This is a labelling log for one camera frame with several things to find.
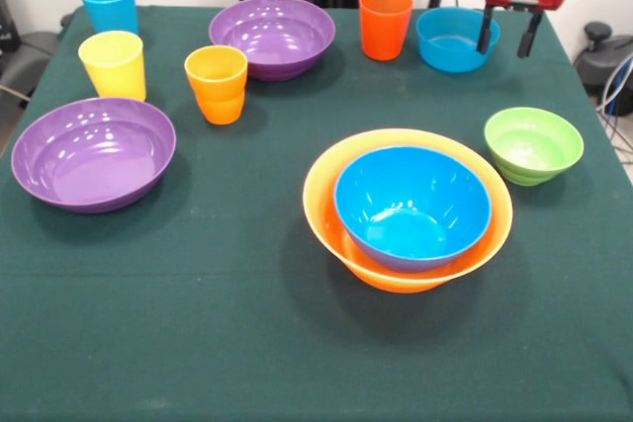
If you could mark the small light blue bowl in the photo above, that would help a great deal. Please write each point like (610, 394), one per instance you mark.
(450, 54)

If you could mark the green bowl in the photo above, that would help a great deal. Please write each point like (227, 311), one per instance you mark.
(534, 145)

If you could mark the large blue bowl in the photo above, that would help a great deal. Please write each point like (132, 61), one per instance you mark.
(410, 194)

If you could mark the black floor base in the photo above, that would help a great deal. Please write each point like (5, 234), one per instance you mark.
(608, 56)

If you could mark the red cup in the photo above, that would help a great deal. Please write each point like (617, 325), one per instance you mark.
(383, 26)

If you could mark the purple bowl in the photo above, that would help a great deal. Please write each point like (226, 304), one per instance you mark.
(94, 160)
(272, 31)

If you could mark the large orange bowl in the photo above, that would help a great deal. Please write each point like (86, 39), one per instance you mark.
(395, 278)

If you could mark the orange cup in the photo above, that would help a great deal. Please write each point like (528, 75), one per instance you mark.
(217, 96)

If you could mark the yellow cup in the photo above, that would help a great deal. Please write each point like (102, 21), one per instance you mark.
(116, 71)

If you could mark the blue cup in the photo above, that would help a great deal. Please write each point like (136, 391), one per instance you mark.
(111, 7)

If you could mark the dark green tablecloth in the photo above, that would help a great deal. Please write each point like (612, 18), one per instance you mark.
(198, 293)

